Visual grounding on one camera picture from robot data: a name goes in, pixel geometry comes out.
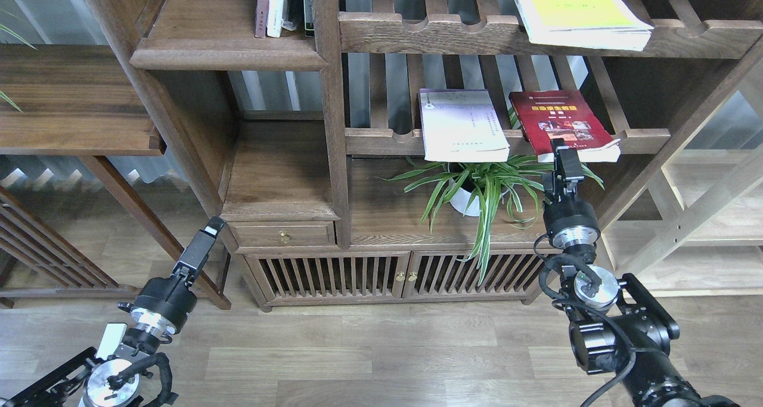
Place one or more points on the dark green upright book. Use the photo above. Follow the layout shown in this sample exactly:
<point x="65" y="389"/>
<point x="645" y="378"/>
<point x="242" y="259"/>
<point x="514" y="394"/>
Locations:
<point x="308" y="19"/>

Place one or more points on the yellow green book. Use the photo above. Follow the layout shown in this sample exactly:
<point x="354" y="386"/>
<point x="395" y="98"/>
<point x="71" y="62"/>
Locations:
<point x="593" y="24"/>

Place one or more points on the white purple book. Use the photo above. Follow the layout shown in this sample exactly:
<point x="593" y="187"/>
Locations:
<point x="461" y="126"/>

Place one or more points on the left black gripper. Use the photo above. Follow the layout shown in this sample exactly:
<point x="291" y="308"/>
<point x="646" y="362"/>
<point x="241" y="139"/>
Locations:
<point x="167" y="302"/>

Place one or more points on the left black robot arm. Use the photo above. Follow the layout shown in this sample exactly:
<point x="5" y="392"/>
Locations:
<point x="140" y="345"/>

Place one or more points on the red cover book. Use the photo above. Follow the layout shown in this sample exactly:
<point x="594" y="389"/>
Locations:
<point x="561" y="114"/>

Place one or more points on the light wooden shelf rack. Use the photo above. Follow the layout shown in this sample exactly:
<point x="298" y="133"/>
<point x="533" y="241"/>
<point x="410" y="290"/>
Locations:
<point x="706" y="237"/>

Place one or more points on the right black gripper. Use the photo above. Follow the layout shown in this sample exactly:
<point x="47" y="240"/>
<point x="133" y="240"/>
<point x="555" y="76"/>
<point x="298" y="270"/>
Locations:
<point x="568" y="220"/>

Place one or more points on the white bar on floor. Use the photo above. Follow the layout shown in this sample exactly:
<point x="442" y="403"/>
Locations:
<point x="97" y="391"/>

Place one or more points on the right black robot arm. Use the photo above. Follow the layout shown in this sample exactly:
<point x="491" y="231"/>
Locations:
<point x="615" y="324"/>

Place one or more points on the dark wooden bookshelf cabinet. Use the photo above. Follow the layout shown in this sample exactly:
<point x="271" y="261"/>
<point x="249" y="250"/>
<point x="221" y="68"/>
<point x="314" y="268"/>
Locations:
<point x="302" y="134"/>

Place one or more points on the white plant pot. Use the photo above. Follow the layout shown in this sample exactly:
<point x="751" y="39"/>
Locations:
<point x="460" y="200"/>

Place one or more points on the white upright book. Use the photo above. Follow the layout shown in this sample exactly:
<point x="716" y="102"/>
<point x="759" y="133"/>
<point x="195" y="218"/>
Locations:
<point x="274" y="22"/>

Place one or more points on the green spider plant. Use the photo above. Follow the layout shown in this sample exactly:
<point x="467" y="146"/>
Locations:
<point x="488" y="186"/>

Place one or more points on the dark brown upright book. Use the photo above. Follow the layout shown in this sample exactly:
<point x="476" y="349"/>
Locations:
<point x="261" y="18"/>

